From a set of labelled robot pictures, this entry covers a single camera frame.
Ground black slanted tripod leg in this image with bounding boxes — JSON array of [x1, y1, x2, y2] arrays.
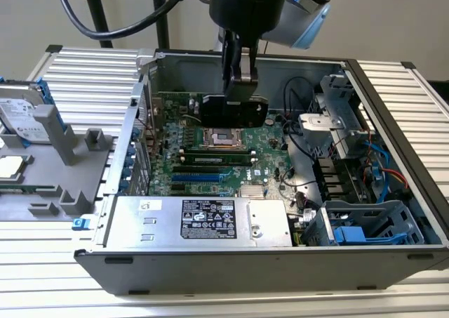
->
[[77, 0, 114, 49]]

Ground green motherboard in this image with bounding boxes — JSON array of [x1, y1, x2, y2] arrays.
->
[[140, 103, 303, 198]]

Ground grey open PC case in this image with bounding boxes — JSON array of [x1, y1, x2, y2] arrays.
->
[[73, 47, 449, 296]]

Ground black RAM slot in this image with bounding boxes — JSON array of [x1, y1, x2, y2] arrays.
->
[[177, 148, 257, 157]]

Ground grey parts rack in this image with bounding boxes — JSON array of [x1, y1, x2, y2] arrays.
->
[[0, 103, 119, 224]]

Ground blue disk bay latch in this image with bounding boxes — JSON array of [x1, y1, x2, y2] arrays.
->
[[333, 225, 422, 246]]

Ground grey plastic disk bay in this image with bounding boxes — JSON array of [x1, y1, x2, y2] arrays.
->
[[303, 200, 427, 248]]

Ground blue expansion slot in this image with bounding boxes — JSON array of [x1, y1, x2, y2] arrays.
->
[[170, 173, 221, 185]]

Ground silver power supply unit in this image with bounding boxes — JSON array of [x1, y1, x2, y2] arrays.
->
[[104, 195, 294, 249]]

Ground blue wire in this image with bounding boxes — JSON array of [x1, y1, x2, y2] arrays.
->
[[363, 138, 392, 203]]

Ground black expansion slot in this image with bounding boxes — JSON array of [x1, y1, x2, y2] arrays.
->
[[172, 166, 222, 174]]

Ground silver metal drive cage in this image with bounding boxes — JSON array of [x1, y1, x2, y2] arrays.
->
[[298, 72, 375, 157]]

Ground green and black graphics card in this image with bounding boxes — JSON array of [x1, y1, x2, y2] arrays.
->
[[145, 86, 270, 130]]

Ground CPU socket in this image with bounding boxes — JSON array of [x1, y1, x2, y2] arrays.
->
[[199, 127, 246, 149]]

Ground red wire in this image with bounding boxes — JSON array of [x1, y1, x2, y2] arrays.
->
[[382, 168, 408, 189]]

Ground thin black wire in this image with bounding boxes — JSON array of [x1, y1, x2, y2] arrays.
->
[[283, 76, 315, 136]]

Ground black camera cable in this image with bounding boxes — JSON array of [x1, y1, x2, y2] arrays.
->
[[54, 0, 187, 41]]

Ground silver finned heat sink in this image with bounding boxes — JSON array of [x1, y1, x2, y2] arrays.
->
[[240, 184, 266, 198]]

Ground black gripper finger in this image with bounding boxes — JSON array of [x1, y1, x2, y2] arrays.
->
[[220, 29, 243, 88], [224, 46, 261, 104]]

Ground silver CPU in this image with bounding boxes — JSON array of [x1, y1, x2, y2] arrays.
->
[[0, 154, 28, 183]]

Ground hard disk in blue carrier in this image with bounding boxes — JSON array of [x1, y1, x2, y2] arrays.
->
[[0, 78, 67, 149]]

